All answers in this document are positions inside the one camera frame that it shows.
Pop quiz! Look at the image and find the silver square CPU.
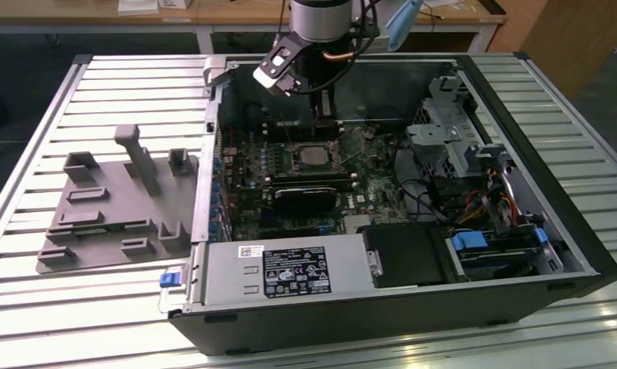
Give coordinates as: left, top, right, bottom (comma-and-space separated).
296, 145, 332, 165

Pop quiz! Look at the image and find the CPU socket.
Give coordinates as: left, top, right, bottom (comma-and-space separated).
284, 141, 342, 172

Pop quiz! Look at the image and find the grey metal drive cage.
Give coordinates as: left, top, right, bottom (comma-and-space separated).
404, 76, 508, 178

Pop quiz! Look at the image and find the green motherboard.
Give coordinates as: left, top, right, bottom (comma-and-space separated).
220, 122, 410, 243

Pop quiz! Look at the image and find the black graphics card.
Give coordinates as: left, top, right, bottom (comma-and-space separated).
264, 184, 338, 214

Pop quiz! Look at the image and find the small silver heat sink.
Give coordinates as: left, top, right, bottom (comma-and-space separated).
344, 214, 373, 234

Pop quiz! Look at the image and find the white box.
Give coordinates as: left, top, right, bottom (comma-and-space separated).
117, 0, 159, 16

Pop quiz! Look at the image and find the wooden cabinet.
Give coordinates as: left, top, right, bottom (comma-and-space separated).
491, 0, 617, 97

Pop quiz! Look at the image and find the wooden desk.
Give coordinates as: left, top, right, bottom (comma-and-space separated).
0, 0, 507, 55

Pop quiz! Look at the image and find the black drive bay block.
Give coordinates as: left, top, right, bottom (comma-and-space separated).
361, 224, 460, 289

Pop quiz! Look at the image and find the blue disk carrier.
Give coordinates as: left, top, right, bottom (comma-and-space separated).
449, 229, 488, 253

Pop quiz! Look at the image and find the grey parts rack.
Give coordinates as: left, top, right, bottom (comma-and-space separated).
33, 124, 201, 274

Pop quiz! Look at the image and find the silver power supply unit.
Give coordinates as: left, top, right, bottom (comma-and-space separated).
198, 234, 378, 307

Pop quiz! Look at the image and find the black open PC case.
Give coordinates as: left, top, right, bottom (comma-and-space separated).
166, 53, 617, 357

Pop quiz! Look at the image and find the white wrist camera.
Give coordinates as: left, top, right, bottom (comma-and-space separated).
252, 36, 308, 97

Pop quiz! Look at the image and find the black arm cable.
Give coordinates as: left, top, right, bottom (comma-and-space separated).
350, 0, 381, 62

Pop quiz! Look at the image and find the coloured wire bundle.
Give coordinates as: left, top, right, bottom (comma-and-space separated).
460, 165, 519, 231

